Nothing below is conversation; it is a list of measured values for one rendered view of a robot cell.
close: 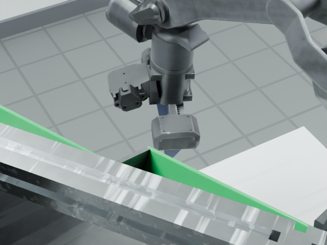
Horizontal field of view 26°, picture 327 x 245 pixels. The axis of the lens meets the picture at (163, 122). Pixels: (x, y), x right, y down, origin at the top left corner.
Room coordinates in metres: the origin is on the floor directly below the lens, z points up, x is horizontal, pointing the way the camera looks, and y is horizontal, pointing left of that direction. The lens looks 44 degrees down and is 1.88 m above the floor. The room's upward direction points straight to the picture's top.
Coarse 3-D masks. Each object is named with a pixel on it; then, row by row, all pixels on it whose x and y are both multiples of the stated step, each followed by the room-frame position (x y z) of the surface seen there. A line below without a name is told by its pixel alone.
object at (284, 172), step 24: (264, 144) 1.00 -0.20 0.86; (288, 144) 1.00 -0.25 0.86; (312, 144) 1.00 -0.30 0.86; (216, 168) 0.93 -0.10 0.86; (240, 168) 0.93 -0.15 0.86; (264, 168) 0.93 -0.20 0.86; (288, 168) 0.93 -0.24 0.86; (312, 168) 0.93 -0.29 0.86; (264, 192) 0.87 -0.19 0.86; (288, 192) 0.87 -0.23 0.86; (312, 192) 0.87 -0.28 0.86; (312, 216) 0.81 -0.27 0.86
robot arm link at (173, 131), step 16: (192, 64) 0.74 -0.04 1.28; (160, 80) 0.72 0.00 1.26; (176, 80) 0.72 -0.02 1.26; (160, 96) 0.72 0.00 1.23; (176, 96) 0.72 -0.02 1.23; (192, 96) 0.73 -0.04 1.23; (176, 112) 0.70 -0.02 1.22; (160, 128) 0.67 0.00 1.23; (176, 128) 0.67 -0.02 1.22; (192, 128) 0.67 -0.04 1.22; (160, 144) 0.65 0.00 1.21; (176, 144) 0.66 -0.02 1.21; (192, 144) 0.66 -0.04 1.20
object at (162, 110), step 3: (159, 105) 0.79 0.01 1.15; (162, 105) 0.79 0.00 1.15; (165, 105) 0.79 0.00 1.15; (159, 108) 0.79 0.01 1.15; (162, 108) 0.79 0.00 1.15; (165, 108) 0.79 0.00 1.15; (159, 111) 0.79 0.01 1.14; (162, 111) 0.79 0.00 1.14; (165, 111) 0.79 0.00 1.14; (159, 114) 0.79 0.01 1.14; (162, 114) 0.79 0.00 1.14; (165, 114) 0.79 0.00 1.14
